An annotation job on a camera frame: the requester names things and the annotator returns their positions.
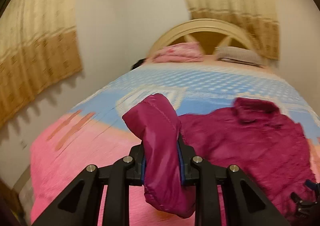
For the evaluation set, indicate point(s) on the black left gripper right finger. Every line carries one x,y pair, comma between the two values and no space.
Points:
224,194

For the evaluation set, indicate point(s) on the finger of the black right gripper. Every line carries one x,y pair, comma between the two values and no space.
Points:
305,209
314,187

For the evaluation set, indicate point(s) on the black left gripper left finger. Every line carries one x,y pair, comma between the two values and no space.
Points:
95,188

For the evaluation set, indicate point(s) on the magenta puffer jacket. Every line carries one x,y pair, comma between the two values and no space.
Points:
268,146

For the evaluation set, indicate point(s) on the pink and blue bedspread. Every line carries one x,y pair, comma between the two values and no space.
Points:
94,132

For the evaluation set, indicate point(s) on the striped pillow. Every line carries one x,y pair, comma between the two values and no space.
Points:
238,55

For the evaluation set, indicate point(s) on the black object beside bed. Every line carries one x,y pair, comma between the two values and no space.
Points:
138,63

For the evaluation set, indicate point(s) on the folded pink blanket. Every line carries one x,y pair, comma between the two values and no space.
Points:
179,53

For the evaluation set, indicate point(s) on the cream wooden headboard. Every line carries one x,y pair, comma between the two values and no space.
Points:
209,33

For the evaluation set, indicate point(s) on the beige curtain on side wall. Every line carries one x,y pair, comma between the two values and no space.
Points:
38,49

